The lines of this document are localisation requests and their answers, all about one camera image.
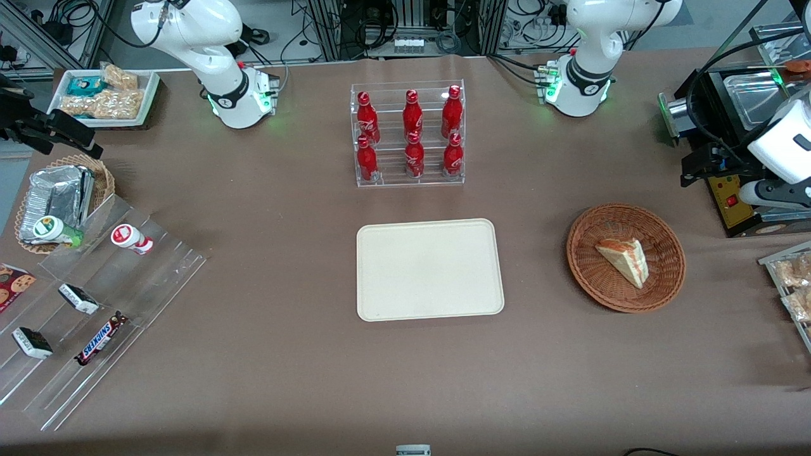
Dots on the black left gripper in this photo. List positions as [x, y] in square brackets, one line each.
[730, 160]

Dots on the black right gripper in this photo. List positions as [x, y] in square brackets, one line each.
[14, 116]

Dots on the triangular sandwich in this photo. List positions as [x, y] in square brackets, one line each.
[624, 258]

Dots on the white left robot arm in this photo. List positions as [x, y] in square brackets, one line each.
[589, 38]

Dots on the light wicker basket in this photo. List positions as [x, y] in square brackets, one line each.
[104, 180]

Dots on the white rectangular snack tray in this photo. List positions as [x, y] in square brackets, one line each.
[149, 95]

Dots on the grey tray with snack bags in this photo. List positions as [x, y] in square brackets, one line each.
[770, 263]

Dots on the dark brown wicker basket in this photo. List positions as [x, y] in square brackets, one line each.
[602, 278]

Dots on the cream plastic tray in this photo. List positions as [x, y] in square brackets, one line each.
[429, 269]

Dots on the aluminium foil container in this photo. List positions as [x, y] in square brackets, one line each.
[57, 193]

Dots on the black machine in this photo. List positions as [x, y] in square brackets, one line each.
[703, 107]

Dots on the teal snack packet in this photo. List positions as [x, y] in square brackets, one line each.
[85, 85]

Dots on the large peanut snack bag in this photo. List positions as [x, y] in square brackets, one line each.
[104, 104]

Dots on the steel pan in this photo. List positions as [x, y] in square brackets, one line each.
[754, 98]

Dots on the small peanut snack bag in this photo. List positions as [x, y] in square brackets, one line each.
[120, 77]

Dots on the green yoghurt bottle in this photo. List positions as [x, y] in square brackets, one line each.
[54, 231]

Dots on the red lid yoghurt bottle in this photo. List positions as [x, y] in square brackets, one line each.
[130, 237]

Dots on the brown food piece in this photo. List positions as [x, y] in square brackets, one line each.
[799, 64]

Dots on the clear bag of crackers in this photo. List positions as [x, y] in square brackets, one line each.
[795, 272]
[799, 305]

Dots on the red cookie box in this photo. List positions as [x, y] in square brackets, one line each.
[14, 285]

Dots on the black chocolate pack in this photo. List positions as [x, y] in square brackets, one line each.
[78, 299]
[31, 342]

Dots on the clear acrylic stepped display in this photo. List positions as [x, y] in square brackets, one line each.
[146, 285]

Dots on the Snickers chocolate bar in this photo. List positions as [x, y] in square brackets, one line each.
[100, 339]

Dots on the red cola bottle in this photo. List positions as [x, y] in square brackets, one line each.
[412, 114]
[367, 161]
[415, 158]
[452, 114]
[453, 157]
[367, 120]

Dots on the clear acrylic bottle rack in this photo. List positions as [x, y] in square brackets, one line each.
[393, 177]

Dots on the white terminal block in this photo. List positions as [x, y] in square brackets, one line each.
[408, 45]

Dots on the grey device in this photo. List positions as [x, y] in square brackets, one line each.
[413, 450]

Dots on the yellow switch box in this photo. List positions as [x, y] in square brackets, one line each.
[728, 202]

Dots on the aluminium frame rack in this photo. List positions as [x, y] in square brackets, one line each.
[488, 25]

